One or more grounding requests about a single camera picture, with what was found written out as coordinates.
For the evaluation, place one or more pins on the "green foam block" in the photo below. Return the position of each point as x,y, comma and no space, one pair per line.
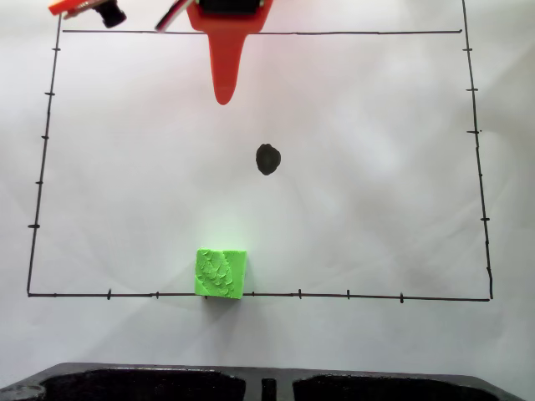
220,272

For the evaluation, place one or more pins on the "black dot mark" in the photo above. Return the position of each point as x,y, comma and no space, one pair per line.
268,159

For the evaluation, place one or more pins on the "black camera on orange mount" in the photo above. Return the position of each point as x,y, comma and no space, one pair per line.
109,12

